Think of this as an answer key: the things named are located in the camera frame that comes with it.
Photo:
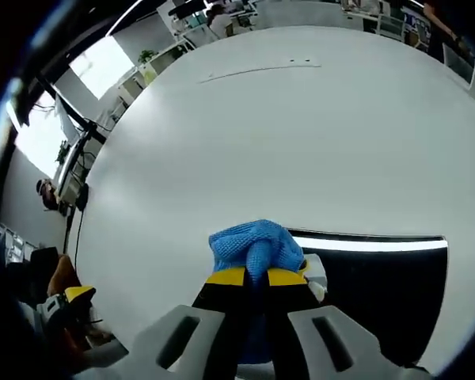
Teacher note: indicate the green potted plant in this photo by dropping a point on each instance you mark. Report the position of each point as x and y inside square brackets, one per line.
[147, 56]

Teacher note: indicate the blue cleaning cloth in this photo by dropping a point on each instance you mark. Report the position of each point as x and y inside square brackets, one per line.
[257, 245]

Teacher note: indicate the white computer monitor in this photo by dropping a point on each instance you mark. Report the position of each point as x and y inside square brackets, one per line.
[459, 65]

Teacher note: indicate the dark office chair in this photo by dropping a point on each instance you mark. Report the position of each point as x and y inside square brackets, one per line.
[31, 273]

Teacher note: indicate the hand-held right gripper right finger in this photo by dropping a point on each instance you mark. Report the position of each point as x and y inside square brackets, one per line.
[332, 336]

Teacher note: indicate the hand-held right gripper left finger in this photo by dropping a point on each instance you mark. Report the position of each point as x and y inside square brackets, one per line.
[198, 332]

